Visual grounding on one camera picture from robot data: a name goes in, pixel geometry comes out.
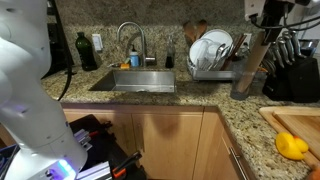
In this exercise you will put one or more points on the orange sponge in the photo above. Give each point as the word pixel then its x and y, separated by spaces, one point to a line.
pixel 124 66

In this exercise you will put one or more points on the curved steel faucet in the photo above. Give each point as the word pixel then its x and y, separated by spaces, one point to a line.
pixel 143 43

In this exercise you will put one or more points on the grey dish drying rack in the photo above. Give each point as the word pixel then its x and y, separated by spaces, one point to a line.
pixel 213 75

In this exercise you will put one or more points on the wooden spoon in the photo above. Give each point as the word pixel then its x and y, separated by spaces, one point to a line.
pixel 189 31
pixel 200 28

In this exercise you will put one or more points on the black knife block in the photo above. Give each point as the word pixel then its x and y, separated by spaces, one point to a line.
pixel 300 80

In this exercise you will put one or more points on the small wooden cutting board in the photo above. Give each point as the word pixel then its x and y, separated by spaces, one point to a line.
pixel 303 128

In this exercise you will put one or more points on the shiny metal container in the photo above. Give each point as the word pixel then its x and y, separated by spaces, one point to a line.
pixel 308 46

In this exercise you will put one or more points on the metal spoons in rack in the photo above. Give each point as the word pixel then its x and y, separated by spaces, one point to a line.
pixel 220 55

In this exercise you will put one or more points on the black robot cart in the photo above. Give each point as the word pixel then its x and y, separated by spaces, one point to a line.
pixel 103 146

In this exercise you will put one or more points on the large light wooden cutting board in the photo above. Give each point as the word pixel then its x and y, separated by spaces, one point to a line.
pixel 271 116

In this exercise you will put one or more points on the stainless steel sink basin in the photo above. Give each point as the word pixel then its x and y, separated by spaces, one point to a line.
pixel 140 81

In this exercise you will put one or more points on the soap pump bottle blue label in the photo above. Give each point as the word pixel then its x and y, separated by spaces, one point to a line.
pixel 134 60

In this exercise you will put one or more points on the yellow rubber duck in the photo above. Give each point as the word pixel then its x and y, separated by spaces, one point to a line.
pixel 288 146

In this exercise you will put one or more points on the white wall outlet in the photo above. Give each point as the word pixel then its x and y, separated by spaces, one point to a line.
pixel 248 39
pixel 97 42

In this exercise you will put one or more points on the brown wooden utensils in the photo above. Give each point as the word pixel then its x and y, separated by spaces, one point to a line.
pixel 233 53

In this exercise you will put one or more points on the wooden corner cabinet front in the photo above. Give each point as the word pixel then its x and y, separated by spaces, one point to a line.
pixel 213 156

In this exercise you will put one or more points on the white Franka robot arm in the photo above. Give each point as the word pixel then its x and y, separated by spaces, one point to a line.
pixel 26 100

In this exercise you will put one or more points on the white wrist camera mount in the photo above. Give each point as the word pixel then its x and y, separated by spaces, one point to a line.
pixel 255 8

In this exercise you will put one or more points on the large white plate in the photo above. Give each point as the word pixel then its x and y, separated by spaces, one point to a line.
pixel 220 36

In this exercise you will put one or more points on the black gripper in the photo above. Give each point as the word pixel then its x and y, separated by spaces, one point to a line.
pixel 278 8

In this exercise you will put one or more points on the aluminium extrusion bar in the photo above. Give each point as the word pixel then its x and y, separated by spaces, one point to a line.
pixel 95 171
pixel 82 138

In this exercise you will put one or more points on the orange and black clamp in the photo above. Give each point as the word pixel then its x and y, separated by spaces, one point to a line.
pixel 125 164

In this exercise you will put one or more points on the wooden cabinet door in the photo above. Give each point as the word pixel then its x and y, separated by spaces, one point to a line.
pixel 113 130
pixel 170 146

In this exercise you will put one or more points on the dark green glass bottle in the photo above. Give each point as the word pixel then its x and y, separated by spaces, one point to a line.
pixel 86 53

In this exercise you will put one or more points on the black kitchen appliance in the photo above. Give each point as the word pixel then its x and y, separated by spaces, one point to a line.
pixel 53 50

